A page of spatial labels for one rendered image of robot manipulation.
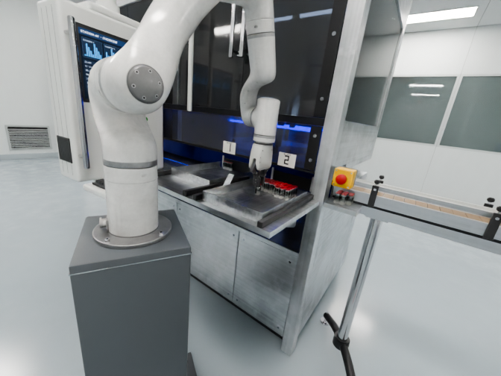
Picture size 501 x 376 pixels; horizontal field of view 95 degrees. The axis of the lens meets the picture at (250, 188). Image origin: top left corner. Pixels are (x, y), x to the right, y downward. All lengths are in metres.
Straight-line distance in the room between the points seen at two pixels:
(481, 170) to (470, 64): 1.78
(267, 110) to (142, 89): 0.47
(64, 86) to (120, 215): 0.81
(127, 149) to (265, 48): 0.52
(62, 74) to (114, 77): 0.80
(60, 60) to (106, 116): 0.71
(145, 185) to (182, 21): 0.38
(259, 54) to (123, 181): 0.56
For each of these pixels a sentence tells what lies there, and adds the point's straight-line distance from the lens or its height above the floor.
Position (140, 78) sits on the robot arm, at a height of 1.23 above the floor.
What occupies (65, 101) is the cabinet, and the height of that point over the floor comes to 1.16.
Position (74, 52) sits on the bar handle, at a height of 1.35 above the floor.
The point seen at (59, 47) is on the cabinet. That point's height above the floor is 1.37.
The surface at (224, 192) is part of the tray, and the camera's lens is 0.93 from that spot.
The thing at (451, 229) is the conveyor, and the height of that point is 0.88.
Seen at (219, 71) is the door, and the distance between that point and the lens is 1.31.
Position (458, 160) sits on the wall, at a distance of 5.57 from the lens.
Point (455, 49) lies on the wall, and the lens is 5.71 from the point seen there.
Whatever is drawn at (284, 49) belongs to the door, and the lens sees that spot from 1.12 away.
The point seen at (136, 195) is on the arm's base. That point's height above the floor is 0.98.
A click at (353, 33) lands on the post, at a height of 1.49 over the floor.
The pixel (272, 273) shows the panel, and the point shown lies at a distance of 1.27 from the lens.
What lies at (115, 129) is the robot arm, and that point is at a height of 1.13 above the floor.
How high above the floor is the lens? 1.19
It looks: 17 degrees down
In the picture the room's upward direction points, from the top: 6 degrees clockwise
